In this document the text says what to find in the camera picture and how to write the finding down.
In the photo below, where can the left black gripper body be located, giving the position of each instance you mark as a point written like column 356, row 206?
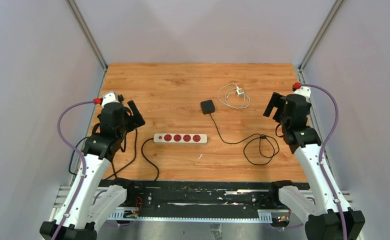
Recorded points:
column 124, row 128

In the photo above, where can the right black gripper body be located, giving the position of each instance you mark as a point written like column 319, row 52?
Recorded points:
column 284, row 120

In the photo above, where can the white red power strip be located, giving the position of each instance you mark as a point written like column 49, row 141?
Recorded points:
column 180, row 138

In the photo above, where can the white USB charger with cable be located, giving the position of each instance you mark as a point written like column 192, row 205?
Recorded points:
column 239, row 92

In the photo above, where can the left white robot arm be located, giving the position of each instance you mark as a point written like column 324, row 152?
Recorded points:
column 81, row 215

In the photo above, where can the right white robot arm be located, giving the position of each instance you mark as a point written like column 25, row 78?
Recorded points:
column 330, row 216

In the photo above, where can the large black power adapter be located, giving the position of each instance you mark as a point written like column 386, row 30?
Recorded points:
column 207, row 107

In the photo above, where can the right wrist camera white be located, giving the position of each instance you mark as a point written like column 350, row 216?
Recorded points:
column 299, row 89

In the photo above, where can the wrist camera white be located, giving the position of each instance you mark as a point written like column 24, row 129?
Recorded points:
column 299, row 89
column 109, row 97

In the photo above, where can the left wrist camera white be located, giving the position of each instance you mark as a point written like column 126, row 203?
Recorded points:
column 109, row 97

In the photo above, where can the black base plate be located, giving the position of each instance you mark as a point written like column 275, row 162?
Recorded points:
column 202, row 199

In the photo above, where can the right aluminium frame post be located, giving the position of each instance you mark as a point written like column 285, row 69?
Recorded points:
column 321, row 33

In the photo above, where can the aluminium frame post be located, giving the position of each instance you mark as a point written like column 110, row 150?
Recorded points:
column 75, row 10
column 321, row 33

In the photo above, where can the left aluminium frame post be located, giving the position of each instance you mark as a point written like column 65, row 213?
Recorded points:
column 75, row 10

